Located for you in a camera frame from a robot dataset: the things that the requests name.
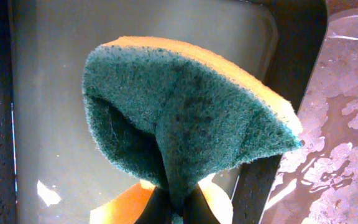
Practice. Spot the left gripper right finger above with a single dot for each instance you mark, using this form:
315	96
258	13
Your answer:
196	209

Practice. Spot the dark brown tray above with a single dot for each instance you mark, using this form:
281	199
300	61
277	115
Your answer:
319	182

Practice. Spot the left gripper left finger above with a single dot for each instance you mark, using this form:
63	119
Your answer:
158	209

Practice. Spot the green yellow sponge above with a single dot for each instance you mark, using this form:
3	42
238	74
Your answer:
171	113

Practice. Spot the green tray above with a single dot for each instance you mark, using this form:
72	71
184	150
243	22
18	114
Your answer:
50	168

